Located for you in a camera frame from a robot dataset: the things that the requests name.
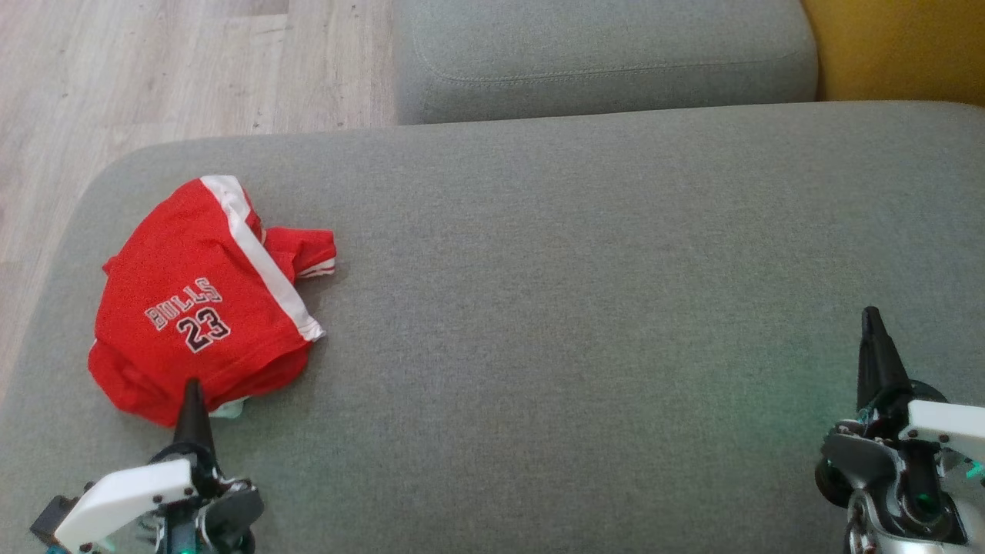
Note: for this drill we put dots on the grey sofa seat cushion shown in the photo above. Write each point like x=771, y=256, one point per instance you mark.
x=539, y=308
x=600, y=54

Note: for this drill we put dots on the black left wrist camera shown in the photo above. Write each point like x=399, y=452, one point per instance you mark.
x=52, y=519

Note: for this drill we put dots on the large yellow sofa backrest cushion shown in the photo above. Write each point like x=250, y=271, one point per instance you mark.
x=900, y=46

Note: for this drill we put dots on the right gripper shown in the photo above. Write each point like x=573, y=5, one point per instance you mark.
x=943, y=427

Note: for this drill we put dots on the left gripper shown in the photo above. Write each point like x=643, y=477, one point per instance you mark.
x=123, y=496

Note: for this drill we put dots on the red Bulls basketball jersey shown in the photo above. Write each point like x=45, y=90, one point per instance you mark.
x=192, y=261

